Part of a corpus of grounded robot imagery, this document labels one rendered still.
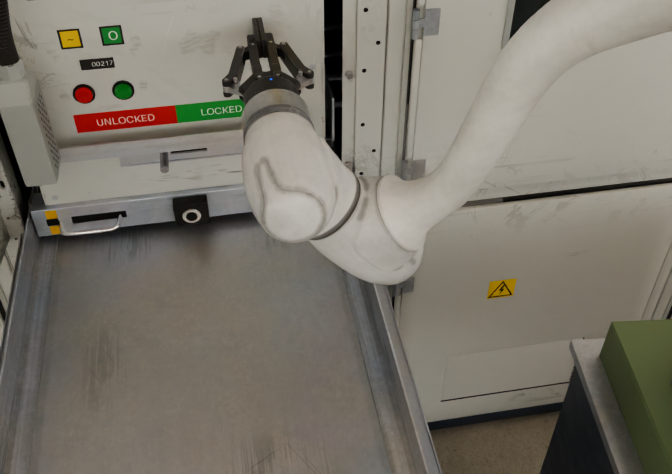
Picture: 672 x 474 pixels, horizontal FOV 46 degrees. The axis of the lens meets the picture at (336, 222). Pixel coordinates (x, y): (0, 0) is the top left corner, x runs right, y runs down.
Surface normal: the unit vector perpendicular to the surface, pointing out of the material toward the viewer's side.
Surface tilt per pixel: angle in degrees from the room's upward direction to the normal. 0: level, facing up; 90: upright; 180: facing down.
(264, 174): 39
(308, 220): 86
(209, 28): 90
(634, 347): 1
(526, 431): 0
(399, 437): 0
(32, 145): 90
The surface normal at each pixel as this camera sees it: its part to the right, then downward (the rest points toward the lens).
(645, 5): -0.43, 0.61
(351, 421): 0.00, -0.74
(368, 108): 0.17, 0.66
